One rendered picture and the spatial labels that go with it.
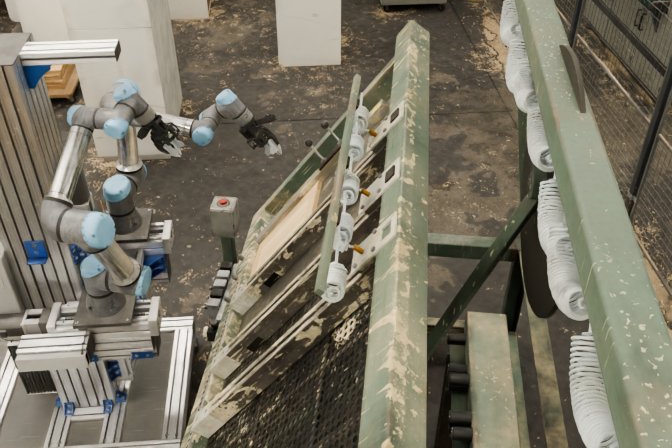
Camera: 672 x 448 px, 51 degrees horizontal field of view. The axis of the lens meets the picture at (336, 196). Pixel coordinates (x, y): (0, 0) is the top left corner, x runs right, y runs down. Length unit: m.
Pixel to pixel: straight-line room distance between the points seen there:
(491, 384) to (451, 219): 3.34
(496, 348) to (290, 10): 5.15
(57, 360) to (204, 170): 2.74
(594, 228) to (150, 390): 2.69
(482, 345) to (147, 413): 2.23
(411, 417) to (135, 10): 3.97
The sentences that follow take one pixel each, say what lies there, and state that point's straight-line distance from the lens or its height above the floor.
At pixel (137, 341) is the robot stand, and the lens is 3.05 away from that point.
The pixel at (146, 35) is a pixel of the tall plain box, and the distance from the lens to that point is 5.10.
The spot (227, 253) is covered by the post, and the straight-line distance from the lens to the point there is 3.74.
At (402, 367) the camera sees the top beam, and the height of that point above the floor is 1.89.
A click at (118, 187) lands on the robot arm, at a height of 1.26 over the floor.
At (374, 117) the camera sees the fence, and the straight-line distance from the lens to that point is 2.87.
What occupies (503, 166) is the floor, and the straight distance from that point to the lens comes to 5.54.
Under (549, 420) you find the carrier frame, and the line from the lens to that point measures 2.94.
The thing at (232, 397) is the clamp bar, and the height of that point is 1.13.
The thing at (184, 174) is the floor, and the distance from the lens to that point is 5.42.
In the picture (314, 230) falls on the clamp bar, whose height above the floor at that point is 1.38.
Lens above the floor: 3.10
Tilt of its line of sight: 37 degrees down
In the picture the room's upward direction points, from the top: straight up
